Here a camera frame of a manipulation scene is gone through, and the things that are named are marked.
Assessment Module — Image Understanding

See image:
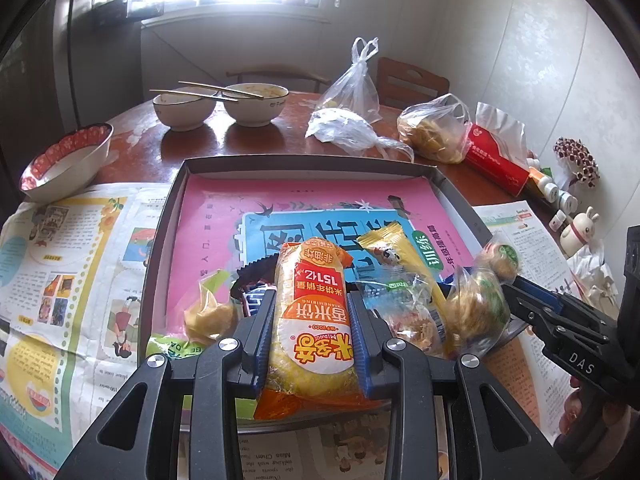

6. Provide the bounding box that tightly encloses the yellow snack packet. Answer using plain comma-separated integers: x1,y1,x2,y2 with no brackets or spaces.
359,221,453,343

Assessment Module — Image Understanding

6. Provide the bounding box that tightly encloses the red patterned bowl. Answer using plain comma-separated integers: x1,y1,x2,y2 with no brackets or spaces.
20,123,114,203

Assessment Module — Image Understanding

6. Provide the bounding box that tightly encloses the wooden chopstick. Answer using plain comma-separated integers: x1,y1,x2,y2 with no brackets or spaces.
178,80,262,102
149,88,227,99

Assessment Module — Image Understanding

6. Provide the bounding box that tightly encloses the dark refrigerator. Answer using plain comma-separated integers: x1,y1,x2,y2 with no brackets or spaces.
50,0,146,128

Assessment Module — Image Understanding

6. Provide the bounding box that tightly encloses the red tissue pack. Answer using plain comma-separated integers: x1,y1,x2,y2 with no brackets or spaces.
465,102,531,197

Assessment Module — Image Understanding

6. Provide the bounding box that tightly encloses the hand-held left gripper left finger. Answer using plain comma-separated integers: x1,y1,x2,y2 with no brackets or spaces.
60,290,278,480

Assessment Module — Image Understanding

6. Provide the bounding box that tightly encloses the clear packet of yellow pastry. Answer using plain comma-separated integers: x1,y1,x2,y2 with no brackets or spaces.
182,270,242,343

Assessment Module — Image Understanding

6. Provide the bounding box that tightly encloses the person's right hand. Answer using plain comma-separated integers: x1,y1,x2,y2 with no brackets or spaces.
556,376,632,443

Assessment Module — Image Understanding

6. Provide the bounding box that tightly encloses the white rabbit figurine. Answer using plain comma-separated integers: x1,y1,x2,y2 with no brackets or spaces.
559,206,601,257

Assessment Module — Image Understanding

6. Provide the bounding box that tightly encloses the clear packet of round cakes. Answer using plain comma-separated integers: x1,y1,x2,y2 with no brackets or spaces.
444,241,522,357

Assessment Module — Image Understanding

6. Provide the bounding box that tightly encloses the orange rice cracker packet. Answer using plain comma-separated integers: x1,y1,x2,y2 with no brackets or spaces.
252,237,382,421

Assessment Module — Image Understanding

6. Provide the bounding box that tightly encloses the pink and blue workbook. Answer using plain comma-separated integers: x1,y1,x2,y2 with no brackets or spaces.
172,175,477,343

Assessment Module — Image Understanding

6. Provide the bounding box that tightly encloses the dark cardboard box tray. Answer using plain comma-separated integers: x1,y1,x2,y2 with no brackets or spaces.
137,156,493,433

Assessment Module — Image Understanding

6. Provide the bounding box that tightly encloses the white bowl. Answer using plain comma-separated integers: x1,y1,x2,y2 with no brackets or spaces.
222,82,291,127
152,91,217,132

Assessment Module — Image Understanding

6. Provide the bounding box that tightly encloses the brown chocolate bar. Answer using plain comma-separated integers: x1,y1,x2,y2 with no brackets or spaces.
231,256,279,319

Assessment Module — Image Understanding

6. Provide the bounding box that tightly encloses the wooden chair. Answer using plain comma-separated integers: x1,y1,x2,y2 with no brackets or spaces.
376,57,450,111

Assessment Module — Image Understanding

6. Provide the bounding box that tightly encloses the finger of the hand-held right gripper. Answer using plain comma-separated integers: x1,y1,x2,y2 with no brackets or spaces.
501,272,568,312
501,286,556,343

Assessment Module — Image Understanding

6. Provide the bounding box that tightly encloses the plastic bag of yellow food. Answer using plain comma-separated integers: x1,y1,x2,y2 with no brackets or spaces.
397,94,473,164

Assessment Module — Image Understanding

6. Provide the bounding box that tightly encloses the crumpled white tissue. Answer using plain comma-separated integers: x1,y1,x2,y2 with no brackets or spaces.
570,240,619,307

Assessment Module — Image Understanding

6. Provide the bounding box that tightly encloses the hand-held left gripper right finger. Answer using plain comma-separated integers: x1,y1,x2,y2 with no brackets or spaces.
347,291,566,480

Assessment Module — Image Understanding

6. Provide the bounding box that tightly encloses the crumpled white plastic bag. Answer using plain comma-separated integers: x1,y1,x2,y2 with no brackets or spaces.
306,108,416,162

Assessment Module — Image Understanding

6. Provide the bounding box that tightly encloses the beaded tree ornament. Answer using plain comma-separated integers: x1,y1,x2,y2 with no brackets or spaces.
553,137,600,189

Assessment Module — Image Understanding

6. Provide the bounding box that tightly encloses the orange medicine bottle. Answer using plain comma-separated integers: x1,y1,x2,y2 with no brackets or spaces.
528,166,559,202

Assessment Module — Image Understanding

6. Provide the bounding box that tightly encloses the colourful newspaper sheet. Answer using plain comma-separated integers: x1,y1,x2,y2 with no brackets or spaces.
0,182,173,453

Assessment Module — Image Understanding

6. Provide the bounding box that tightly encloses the newspaper sheet with cartoon figures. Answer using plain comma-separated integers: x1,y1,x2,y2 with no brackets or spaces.
472,200,583,442

